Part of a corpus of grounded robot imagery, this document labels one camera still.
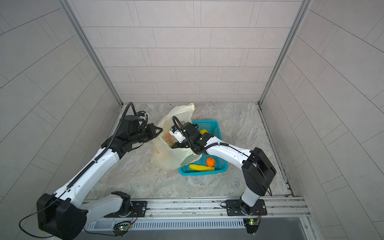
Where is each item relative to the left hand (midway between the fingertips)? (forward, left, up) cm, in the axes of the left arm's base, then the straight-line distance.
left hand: (166, 127), depth 75 cm
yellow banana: (-14, -18, -19) cm, 30 cm away
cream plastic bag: (-8, +3, -16) cm, 18 cm away
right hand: (-7, -3, -10) cm, 13 cm away
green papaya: (-9, -4, 0) cm, 10 cm away
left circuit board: (-40, +17, -19) cm, 48 cm away
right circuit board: (-39, -41, -21) cm, 60 cm away
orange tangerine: (-11, -23, -18) cm, 32 cm away
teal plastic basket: (+11, -26, -16) cm, 32 cm away
